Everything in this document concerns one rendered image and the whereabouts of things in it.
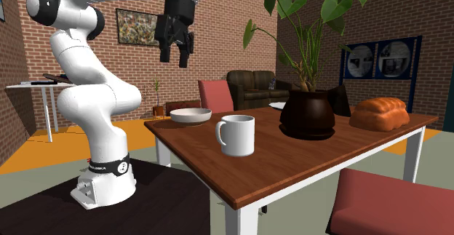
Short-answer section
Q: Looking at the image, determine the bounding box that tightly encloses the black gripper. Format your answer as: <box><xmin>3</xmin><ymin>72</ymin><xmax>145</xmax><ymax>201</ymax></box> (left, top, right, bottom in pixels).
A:
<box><xmin>154</xmin><ymin>0</ymin><xmax>196</xmax><ymax>69</ymax></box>

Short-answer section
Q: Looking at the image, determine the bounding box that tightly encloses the red chair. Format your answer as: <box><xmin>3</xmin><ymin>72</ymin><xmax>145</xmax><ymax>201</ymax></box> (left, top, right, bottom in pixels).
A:
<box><xmin>197</xmin><ymin>79</ymin><xmax>235</xmax><ymax>114</ymax></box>
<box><xmin>325</xmin><ymin>167</ymin><xmax>454</xmax><ymax>235</ymax></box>

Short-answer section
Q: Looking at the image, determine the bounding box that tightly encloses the small plant in orange pot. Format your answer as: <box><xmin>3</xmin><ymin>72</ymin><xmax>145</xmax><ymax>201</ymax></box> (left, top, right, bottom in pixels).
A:
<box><xmin>151</xmin><ymin>78</ymin><xmax>166</xmax><ymax>119</ymax></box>

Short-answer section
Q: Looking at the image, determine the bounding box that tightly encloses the white bowl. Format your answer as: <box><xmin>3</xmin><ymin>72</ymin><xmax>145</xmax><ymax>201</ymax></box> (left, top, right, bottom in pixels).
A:
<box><xmin>170</xmin><ymin>108</ymin><xmax>213</xmax><ymax>127</ymax></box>

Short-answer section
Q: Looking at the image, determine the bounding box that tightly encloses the dark brown sofa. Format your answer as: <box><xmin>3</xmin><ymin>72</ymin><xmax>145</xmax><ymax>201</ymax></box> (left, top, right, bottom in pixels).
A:
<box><xmin>226</xmin><ymin>70</ymin><xmax>303</xmax><ymax>111</ymax></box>

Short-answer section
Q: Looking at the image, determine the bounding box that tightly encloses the white mug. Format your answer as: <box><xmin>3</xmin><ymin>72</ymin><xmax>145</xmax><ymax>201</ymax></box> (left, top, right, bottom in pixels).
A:
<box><xmin>215</xmin><ymin>114</ymin><xmax>256</xmax><ymax>157</ymax></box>

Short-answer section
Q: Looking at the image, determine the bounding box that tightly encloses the white desk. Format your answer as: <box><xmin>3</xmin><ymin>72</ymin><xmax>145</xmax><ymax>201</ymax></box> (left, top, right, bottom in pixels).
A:
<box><xmin>5</xmin><ymin>73</ymin><xmax>77</xmax><ymax>143</ymax></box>

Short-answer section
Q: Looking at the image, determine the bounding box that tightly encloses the green plant in dark pot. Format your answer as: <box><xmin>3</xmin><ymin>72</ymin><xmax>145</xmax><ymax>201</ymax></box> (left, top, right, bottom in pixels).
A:
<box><xmin>242</xmin><ymin>0</ymin><xmax>370</xmax><ymax>141</ymax></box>

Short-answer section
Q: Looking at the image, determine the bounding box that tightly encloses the dark robot stand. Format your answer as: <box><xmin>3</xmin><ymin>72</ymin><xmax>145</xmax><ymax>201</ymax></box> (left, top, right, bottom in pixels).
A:
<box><xmin>0</xmin><ymin>157</ymin><xmax>228</xmax><ymax>235</ymax></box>

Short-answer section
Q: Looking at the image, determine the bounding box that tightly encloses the wooden table with white legs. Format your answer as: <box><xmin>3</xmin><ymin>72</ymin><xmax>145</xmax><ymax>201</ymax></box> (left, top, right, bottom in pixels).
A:
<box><xmin>143</xmin><ymin>105</ymin><xmax>440</xmax><ymax>235</ymax></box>

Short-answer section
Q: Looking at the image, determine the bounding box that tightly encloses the orange rug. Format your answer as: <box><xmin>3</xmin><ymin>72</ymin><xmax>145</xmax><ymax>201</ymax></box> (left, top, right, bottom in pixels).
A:
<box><xmin>0</xmin><ymin>116</ymin><xmax>172</xmax><ymax>175</ymax></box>

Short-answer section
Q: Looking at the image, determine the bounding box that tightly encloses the black angular object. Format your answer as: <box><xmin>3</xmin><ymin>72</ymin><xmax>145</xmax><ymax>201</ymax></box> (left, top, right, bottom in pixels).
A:
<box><xmin>326</xmin><ymin>84</ymin><xmax>352</xmax><ymax>118</ymax></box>

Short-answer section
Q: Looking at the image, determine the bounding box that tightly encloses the orange-brown bread loaf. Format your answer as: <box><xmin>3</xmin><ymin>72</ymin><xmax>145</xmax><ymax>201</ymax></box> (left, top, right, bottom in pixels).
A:
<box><xmin>349</xmin><ymin>97</ymin><xmax>411</xmax><ymax>132</ymax></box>

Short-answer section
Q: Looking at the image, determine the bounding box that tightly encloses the colourful abstract wall picture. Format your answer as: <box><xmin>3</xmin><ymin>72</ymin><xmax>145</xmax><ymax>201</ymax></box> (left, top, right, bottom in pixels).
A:
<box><xmin>116</xmin><ymin>8</ymin><xmax>161</xmax><ymax>47</ymax></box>

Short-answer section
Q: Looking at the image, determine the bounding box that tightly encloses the blue-framed wall picture pair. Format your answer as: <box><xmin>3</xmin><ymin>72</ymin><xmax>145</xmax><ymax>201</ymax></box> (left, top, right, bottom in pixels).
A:
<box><xmin>338</xmin><ymin>35</ymin><xmax>423</xmax><ymax>113</ymax></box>

